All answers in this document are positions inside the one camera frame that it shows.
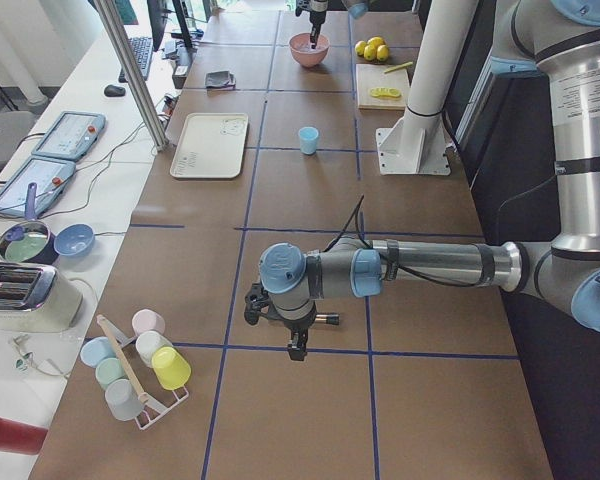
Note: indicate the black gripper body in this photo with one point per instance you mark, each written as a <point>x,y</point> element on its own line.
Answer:
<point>316,7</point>
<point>298,327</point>

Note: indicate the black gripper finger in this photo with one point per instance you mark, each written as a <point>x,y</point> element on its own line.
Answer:
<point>314,34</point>
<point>297,347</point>

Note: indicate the pink bowl of ice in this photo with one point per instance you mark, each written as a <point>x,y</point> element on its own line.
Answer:
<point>305,53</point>

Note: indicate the light blue plastic cup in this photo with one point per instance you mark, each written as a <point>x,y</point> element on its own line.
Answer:
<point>308,139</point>

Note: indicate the yellow cup on rack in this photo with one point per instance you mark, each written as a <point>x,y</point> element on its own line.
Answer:
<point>171,369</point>

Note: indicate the pink cup on rack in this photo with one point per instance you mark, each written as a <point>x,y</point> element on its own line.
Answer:
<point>147,320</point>

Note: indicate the white cup on rack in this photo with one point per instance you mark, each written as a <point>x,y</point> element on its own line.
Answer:
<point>148,343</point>

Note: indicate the green cup on rack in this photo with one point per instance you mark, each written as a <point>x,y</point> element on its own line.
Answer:
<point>108,371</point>

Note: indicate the blue cup on rack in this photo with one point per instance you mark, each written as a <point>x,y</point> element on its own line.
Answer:
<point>95,351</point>

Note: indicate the grey cup on rack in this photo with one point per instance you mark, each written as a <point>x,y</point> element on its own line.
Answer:
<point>122,400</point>

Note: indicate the steel muddler black tip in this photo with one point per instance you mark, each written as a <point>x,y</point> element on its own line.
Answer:
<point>328,318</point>

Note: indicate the whole yellow lemon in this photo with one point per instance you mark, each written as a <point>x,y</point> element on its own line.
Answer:
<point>382,53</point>
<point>360,47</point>
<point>375,41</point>
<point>370,52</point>

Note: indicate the wooden cutting board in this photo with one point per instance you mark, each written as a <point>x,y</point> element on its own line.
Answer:
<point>370,76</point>

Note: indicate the lemon slices row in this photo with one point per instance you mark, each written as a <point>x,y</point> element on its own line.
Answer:
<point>385,92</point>

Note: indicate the yellow-green plastic knife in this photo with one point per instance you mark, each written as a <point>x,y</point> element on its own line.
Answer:
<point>399,67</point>

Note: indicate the folded grey cloth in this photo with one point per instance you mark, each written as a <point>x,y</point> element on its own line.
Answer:
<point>220,80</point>

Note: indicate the cream bear serving tray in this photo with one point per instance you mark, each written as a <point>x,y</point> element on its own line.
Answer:
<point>210,146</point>

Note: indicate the black keyboard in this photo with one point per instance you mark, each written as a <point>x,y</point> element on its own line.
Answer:
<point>142,49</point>

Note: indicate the blue bowl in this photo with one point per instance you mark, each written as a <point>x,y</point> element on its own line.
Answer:
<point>75,241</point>

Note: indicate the black computer mouse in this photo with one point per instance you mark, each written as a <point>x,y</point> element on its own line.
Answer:
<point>114,91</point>

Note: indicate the blue saucepan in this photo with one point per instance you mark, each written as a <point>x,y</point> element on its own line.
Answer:
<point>29,241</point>

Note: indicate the blue teach pendant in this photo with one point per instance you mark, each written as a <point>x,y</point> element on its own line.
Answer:
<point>50,175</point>
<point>71,136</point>

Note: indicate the silver toaster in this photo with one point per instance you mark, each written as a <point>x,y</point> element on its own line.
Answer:
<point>36,298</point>

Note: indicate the red bottle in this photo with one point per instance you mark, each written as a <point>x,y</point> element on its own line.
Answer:
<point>21,438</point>

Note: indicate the white wire cup rack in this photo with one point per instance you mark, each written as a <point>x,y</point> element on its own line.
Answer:
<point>154,408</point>

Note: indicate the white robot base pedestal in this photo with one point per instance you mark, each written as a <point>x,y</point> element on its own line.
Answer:
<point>415,145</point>

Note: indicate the aluminium frame post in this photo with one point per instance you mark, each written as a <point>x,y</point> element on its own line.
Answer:
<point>116,32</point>

